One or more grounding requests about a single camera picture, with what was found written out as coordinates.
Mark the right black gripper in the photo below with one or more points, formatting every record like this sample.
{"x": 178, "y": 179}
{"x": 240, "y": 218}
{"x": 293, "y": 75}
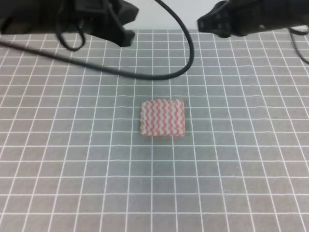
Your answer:
{"x": 244, "y": 17}

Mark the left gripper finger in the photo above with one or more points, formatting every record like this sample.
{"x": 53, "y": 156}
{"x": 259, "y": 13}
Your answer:
{"x": 120, "y": 36}
{"x": 125, "y": 11}

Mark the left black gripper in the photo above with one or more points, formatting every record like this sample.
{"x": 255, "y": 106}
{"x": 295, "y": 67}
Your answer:
{"x": 46, "y": 16}

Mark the grey grid tablecloth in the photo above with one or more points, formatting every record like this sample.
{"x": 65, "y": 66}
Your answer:
{"x": 72, "y": 158}

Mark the pink white wavy towel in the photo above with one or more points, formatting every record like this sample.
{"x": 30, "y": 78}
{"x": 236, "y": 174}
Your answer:
{"x": 160, "y": 117}

